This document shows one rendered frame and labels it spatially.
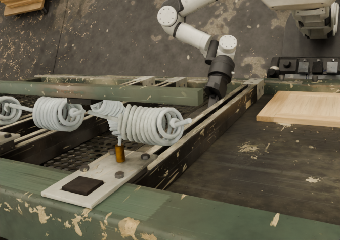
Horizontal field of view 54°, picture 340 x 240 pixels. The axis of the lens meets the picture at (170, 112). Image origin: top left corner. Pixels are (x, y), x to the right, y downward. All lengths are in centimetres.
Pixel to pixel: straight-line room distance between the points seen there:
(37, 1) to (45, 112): 347
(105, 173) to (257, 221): 26
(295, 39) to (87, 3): 220
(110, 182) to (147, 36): 262
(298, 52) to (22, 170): 203
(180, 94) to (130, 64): 265
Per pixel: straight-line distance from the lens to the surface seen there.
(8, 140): 86
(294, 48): 242
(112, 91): 49
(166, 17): 131
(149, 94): 45
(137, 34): 318
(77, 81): 209
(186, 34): 131
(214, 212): 46
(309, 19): 191
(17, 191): 60
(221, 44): 124
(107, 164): 61
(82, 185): 54
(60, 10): 399
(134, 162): 60
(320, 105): 133
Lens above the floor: 235
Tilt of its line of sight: 60 degrees down
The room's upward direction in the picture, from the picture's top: 58 degrees counter-clockwise
